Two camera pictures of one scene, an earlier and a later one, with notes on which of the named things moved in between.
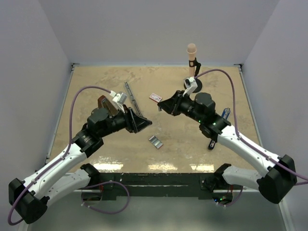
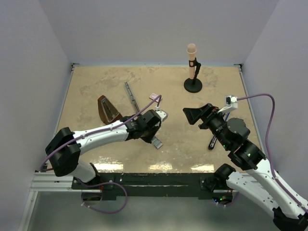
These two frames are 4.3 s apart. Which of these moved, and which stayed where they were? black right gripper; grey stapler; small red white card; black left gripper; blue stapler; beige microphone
Moved: black right gripper; black left gripper
Stayed: small red white card; beige microphone; blue stapler; grey stapler
